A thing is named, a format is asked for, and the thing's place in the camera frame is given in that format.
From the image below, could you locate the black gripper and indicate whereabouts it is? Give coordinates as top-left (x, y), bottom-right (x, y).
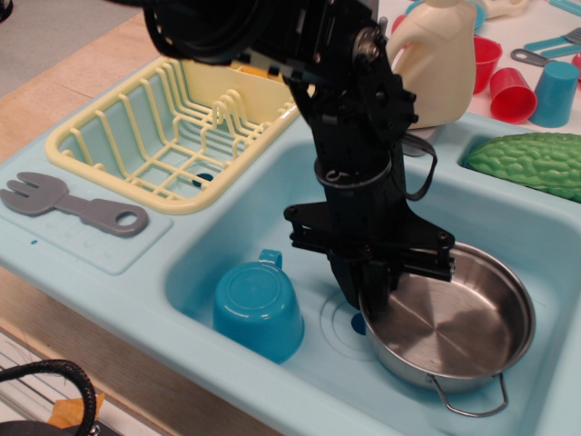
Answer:
top-left (284, 154), bottom-right (455, 313)

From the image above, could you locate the stainless steel pot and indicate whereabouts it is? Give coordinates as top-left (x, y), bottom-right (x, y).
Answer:
top-left (359, 243), bottom-right (536, 418)

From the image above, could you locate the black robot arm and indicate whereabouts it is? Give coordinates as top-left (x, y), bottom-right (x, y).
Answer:
top-left (142, 1), bottom-right (455, 306)

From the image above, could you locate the light blue toy sink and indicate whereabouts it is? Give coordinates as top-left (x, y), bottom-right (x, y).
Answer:
top-left (1, 114), bottom-right (580, 435)

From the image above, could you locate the yellow drying rack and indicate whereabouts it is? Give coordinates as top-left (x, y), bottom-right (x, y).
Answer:
top-left (45, 57), bottom-right (299, 214)

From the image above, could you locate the blue plastic mug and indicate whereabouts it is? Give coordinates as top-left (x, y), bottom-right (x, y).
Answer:
top-left (212, 250), bottom-right (304, 363)

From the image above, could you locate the grey toy faucet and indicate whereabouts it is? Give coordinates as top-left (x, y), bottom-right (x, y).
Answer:
top-left (379, 15), bottom-right (442, 157)

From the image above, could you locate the green bumpy plastic gourd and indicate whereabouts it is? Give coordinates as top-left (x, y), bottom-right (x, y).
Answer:
top-left (465, 133), bottom-right (580, 203)

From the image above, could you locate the cream detergent bottle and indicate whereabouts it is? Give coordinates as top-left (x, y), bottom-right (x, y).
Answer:
top-left (387, 1), bottom-right (477, 129)

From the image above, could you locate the red plastic cup lying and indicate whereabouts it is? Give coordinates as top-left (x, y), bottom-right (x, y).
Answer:
top-left (489, 67), bottom-right (537, 124)

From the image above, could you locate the red plastic cup upright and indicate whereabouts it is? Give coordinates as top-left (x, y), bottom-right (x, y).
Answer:
top-left (473, 36), bottom-right (503, 94)

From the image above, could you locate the blue plastic cup upside-down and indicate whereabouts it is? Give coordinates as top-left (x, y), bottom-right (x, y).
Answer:
top-left (529, 62), bottom-right (580, 128)

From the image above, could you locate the teal plastic spatula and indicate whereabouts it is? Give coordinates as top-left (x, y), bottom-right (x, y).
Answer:
top-left (524, 27), bottom-right (580, 58)

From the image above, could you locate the orange tape piece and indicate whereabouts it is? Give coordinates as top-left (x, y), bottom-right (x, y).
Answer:
top-left (47, 398), bottom-right (85, 429)

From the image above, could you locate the grey plastic fork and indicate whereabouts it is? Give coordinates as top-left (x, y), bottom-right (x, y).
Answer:
top-left (1, 172), bottom-right (149, 237)

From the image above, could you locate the grey utensil handle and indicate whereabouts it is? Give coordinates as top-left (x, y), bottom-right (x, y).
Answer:
top-left (510, 48), bottom-right (551, 67)

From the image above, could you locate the black braided cable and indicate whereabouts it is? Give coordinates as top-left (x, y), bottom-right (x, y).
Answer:
top-left (0, 359), bottom-right (99, 436)

